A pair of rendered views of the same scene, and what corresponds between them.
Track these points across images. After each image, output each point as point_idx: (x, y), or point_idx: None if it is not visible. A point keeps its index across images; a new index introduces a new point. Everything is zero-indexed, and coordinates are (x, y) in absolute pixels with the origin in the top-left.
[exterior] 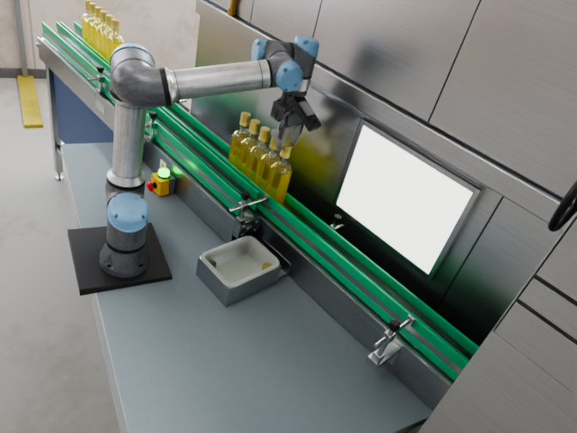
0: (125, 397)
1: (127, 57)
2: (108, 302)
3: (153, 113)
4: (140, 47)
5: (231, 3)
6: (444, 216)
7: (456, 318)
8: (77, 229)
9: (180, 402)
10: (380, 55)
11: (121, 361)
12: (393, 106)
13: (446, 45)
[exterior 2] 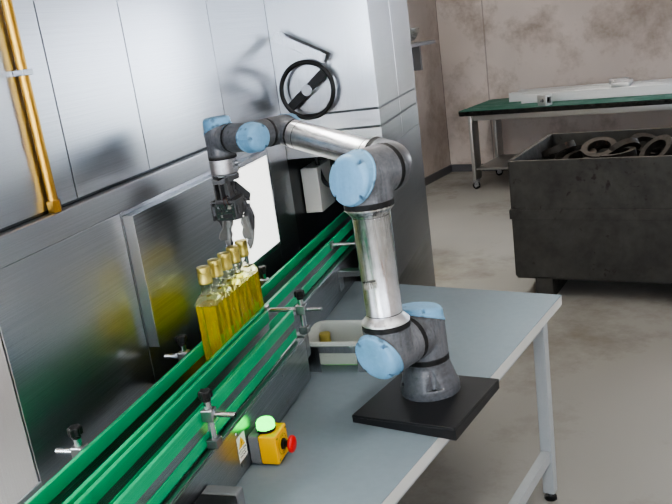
0: (525, 331)
1: (384, 145)
2: (480, 376)
3: (208, 388)
4: (352, 150)
5: (55, 189)
6: (266, 188)
7: (288, 254)
8: (443, 425)
9: (493, 321)
10: (190, 113)
11: (509, 345)
12: None
13: (212, 73)
